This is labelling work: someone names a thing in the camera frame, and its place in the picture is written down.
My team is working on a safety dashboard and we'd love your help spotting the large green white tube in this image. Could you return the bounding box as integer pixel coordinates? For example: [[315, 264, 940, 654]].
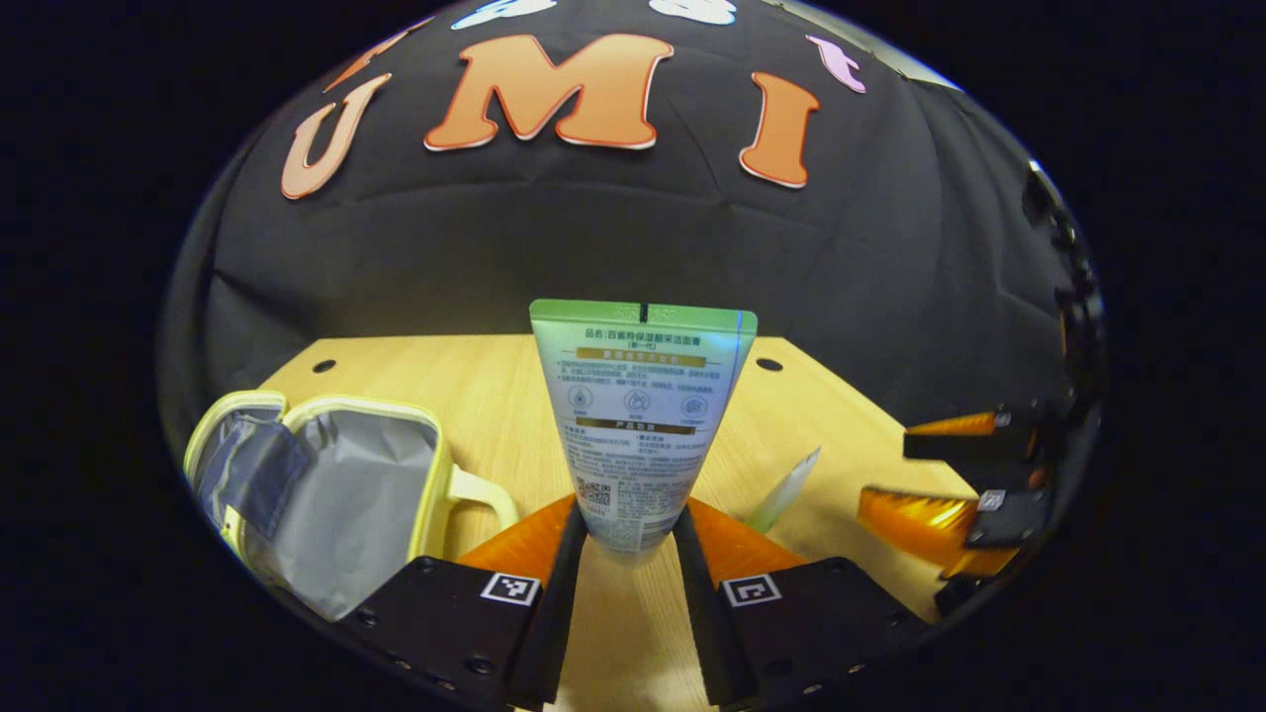
[[529, 299, 759, 555]]

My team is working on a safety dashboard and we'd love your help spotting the slim pale green tube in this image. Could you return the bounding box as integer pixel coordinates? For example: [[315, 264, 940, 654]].
[[744, 445, 824, 535]]

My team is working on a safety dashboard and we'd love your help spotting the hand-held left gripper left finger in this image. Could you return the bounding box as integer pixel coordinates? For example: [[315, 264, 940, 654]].
[[336, 494, 592, 711]]

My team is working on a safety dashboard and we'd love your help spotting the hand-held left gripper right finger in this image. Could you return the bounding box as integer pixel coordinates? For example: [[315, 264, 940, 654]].
[[671, 497, 936, 708]]

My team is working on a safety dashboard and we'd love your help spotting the pale yellow suitcase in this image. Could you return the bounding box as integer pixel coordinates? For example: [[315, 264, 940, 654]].
[[183, 391, 520, 622]]

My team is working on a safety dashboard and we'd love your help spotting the black backdrop cloth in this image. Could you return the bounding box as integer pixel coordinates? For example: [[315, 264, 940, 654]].
[[158, 0, 1104, 495]]

